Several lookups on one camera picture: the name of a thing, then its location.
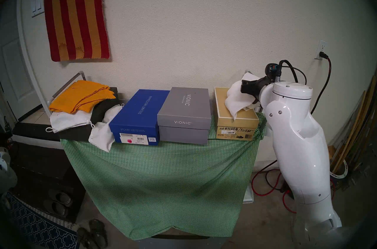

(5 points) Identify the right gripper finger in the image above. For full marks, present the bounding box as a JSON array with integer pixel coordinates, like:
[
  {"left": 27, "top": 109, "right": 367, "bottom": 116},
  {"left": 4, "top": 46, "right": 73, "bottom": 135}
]
[{"left": 241, "top": 79, "right": 257, "bottom": 94}]

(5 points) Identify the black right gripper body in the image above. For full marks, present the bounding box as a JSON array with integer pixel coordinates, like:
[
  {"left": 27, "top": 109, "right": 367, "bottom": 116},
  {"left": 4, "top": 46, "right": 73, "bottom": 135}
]
[{"left": 253, "top": 63, "right": 281, "bottom": 102}]

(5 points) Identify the white paper roll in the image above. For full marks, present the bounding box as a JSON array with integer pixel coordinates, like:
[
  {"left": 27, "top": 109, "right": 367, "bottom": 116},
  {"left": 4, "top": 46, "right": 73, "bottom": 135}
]
[{"left": 225, "top": 72, "right": 262, "bottom": 120}]

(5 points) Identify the green checked cloth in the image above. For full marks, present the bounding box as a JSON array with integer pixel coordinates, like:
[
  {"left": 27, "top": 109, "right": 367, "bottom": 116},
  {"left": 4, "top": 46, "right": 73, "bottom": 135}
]
[{"left": 60, "top": 113, "right": 267, "bottom": 241}]

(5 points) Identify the gold shoe box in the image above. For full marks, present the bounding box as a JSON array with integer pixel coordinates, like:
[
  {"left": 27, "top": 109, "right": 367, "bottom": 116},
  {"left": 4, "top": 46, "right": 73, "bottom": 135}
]
[{"left": 214, "top": 87, "right": 260, "bottom": 141}]

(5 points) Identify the large grey shoe box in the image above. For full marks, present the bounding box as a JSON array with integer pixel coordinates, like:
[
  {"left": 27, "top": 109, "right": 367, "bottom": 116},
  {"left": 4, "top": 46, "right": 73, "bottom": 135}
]
[{"left": 157, "top": 87, "right": 212, "bottom": 145}]

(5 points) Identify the blue shoe box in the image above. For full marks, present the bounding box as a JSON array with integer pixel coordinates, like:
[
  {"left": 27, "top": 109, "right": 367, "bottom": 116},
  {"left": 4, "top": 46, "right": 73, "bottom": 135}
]
[{"left": 109, "top": 89, "right": 171, "bottom": 146}]

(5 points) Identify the dark brown shoe box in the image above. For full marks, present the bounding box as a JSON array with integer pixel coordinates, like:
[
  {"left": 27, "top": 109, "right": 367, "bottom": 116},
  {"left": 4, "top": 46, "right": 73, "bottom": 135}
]
[{"left": 57, "top": 87, "right": 125, "bottom": 143}]

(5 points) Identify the wooden pole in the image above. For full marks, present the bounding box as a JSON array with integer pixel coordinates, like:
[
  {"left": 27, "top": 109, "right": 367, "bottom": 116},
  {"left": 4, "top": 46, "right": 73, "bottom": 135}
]
[
  {"left": 339, "top": 73, "right": 377, "bottom": 169},
  {"left": 332, "top": 90, "right": 368, "bottom": 172}
]

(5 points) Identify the large white box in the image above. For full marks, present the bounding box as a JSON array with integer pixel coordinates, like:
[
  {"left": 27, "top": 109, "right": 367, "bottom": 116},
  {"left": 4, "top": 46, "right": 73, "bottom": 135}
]
[{"left": 243, "top": 183, "right": 254, "bottom": 205}]

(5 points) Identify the orange folded towel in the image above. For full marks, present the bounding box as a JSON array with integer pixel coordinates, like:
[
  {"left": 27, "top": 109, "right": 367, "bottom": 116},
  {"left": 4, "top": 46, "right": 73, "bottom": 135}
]
[{"left": 49, "top": 80, "right": 116, "bottom": 114}]

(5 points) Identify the dark floor sandal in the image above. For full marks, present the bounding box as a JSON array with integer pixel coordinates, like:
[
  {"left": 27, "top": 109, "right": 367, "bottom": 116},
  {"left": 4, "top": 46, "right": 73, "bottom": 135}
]
[
  {"left": 88, "top": 219, "right": 108, "bottom": 247},
  {"left": 77, "top": 227, "right": 92, "bottom": 249}
]

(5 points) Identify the dark slipper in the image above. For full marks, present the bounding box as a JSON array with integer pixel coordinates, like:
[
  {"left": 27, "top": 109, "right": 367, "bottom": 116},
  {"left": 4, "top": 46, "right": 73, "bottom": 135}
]
[
  {"left": 49, "top": 190, "right": 73, "bottom": 208},
  {"left": 44, "top": 200, "right": 69, "bottom": 218}
]

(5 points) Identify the white panel door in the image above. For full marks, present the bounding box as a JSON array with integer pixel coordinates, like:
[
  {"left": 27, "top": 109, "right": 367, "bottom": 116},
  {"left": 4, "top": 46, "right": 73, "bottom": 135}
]
[{"left": 0, "top": 0, "right": 42, "bottom": 122}]

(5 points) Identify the blue patterned rug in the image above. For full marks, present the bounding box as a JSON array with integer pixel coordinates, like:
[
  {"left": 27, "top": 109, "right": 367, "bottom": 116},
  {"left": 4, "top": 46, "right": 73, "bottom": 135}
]
[{"left": 5, "top": 191, "right": 80, "bottom": 249}]

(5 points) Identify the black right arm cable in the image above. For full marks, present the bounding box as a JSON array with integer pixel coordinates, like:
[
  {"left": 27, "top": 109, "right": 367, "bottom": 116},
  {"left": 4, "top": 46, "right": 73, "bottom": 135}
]
[{"left": 278, "top": 59, "right": 307, "bottom": 85}]

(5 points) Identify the black red power cord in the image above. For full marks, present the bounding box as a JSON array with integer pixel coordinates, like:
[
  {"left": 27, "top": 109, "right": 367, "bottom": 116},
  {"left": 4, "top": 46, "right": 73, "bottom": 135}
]
[{"left": 256, "top": 52, "right": 332, "bottom": 176}]

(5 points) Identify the white wall outlet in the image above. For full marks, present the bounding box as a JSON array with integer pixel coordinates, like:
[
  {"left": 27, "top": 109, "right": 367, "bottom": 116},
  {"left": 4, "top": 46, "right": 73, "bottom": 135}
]
[{"left": 315, "top": 40, "right": 328, "bottom": 60}]

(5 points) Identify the red floor cable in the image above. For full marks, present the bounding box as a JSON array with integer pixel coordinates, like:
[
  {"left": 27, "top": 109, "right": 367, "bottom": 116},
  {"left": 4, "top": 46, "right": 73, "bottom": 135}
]
[{"left": 251, "top": 168, "right": 297, "bottom": 214}]

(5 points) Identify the white drawstring dust bag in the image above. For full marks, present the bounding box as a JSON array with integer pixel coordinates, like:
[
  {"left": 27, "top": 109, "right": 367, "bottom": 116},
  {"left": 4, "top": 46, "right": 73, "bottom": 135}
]
[
  {"left": 88, "top": 121, "right": 116, "bottom": 153},
  {"left": 102, "top": 103, "right": 125, "bottom": 124},
  {"left": 46, "top": 110, "right": 95, "bottom": 134}
]

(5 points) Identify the grey robot base frame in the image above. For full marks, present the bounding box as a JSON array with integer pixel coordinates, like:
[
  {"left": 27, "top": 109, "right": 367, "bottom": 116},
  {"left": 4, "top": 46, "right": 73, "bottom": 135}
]
[{"left": 141, "top": 234, "right": 228, "bottom": 249}]

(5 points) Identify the red orange striped wall hanging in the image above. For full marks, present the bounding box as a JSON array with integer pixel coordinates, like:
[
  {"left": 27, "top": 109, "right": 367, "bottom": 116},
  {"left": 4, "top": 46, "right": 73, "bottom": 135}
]
[{"left": 44, "top": 0, "right": 110, "bottom": 62}]

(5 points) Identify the white light switch plate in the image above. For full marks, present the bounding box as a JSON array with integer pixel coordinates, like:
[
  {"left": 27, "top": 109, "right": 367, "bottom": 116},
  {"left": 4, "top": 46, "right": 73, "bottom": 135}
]
[{"left": 31, "top": 0, "right": 45, "bottom": 18}]

